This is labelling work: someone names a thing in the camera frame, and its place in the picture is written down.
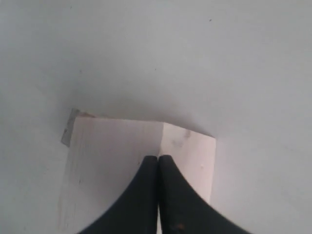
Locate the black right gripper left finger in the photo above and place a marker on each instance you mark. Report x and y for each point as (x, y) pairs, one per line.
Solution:
(135, 211)

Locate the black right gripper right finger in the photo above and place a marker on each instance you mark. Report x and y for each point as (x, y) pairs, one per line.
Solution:
(182, 210)

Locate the large wooden cube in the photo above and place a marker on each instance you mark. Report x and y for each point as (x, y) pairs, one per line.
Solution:
(105, 154)

